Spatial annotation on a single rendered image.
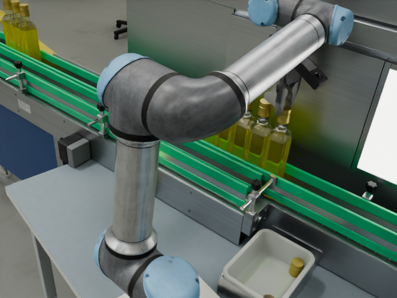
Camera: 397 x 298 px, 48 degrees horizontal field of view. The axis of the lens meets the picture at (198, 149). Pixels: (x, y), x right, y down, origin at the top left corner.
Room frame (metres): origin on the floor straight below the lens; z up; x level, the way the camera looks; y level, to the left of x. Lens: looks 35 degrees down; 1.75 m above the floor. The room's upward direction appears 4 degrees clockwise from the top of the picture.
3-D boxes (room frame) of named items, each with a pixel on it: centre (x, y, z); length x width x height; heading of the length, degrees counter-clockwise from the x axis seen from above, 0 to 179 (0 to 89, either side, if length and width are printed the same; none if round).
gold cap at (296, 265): (0.84, -0.30, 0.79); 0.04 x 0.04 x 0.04
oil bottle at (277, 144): (1.07, -0.23, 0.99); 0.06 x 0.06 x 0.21; 55
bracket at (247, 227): (0.96, -0.18, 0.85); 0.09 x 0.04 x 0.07; 145
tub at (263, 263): (0.80, -0.21, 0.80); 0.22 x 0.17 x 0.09; 145
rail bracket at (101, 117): (1.25, 0.34, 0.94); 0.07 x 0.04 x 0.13; 145
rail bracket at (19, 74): (1.52, 0.72, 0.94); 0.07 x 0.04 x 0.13; 145
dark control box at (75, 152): (1.30, 0.45, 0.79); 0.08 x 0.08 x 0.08; 55
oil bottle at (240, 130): (1.13, -0.13, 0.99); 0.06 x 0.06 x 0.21; 54
